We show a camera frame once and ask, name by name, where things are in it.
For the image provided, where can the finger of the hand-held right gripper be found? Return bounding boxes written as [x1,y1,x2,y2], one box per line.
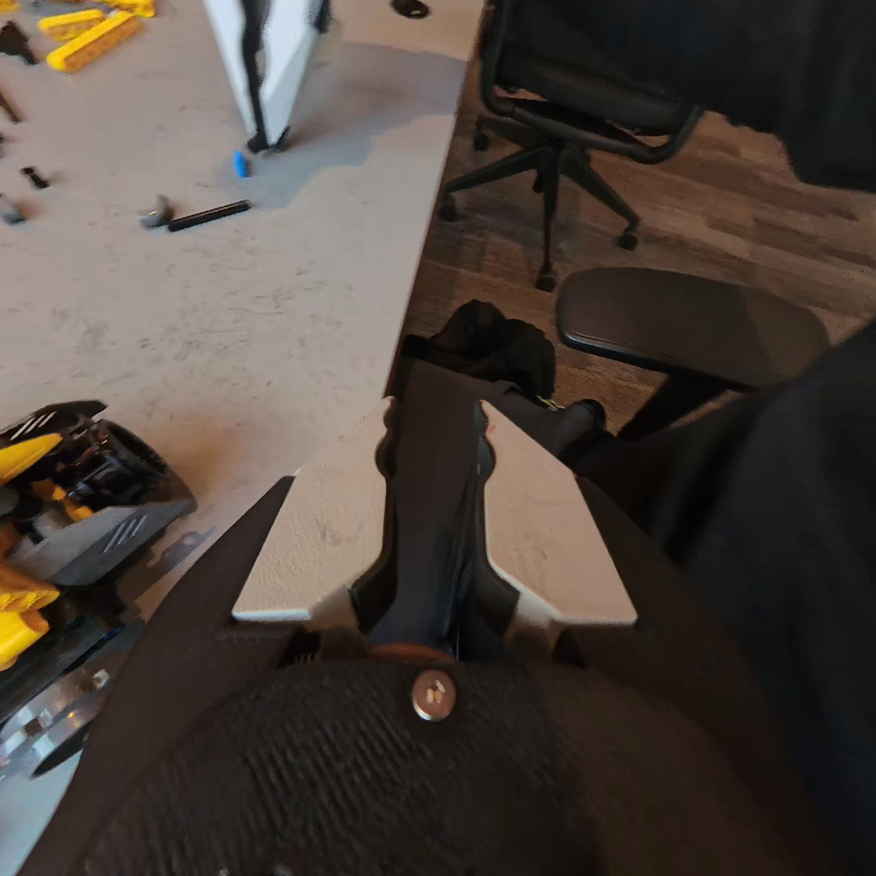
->
[204,0,266,153]
[255,0,334,153]

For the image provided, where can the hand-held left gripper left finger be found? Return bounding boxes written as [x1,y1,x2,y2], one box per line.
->
[231,397,399,635]

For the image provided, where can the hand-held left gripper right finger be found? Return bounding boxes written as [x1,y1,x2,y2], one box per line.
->
[475,399,639,647]

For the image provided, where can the yellow toy construction vehicle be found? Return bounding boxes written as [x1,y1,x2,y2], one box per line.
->
[0,399,199,782]

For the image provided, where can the scattered yellow holed beams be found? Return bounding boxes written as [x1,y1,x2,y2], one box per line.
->
[37,0,158,75]

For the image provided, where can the black axle rod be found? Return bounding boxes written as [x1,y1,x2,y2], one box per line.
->
[167,199,253,233]

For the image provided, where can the dark cloth bag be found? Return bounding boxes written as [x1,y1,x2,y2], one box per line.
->
[424,299,557,399]

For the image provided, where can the person's black jacket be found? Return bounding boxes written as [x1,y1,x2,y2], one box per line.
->
[575,322,876,876]

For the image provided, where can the black padded chair armrest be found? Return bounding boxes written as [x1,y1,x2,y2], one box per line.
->
[556,267,834,394]

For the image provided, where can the black mesh office chair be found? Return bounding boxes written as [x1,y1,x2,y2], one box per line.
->
[437,0,707,293]

